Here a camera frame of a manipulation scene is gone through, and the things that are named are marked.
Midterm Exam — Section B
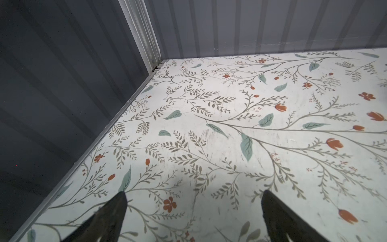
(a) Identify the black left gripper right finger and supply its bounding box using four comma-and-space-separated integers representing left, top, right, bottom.
261, 190, 328, 242

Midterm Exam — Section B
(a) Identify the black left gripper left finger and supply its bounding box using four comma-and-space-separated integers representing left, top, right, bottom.
63, 192, 128, 242

